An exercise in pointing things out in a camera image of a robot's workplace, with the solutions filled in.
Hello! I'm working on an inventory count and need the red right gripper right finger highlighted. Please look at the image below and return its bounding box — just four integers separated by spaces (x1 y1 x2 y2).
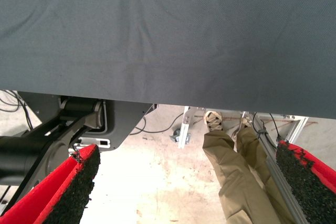
275 140 336 224

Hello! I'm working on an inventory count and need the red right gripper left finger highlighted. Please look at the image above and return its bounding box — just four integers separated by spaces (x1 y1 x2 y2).
0 144 101 224

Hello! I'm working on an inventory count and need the person in khaki trousers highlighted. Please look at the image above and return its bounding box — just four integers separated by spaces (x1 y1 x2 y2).
202 110 297 224

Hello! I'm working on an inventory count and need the grey caster wheel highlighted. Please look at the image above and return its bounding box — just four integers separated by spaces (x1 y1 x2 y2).
169 129 192 144

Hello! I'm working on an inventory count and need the dark grey table cloth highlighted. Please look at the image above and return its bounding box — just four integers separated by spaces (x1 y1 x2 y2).
0 0 336 120

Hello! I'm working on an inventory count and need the black cable with inline plug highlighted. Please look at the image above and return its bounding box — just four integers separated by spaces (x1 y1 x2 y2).
251 112 283 143

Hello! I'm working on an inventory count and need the black floor cable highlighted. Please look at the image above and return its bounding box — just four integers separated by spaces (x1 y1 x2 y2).
0 90 34 131
130 112 184 135

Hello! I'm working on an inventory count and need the aluminium profile frame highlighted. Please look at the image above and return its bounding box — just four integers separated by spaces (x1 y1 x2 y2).
177 105 310 224

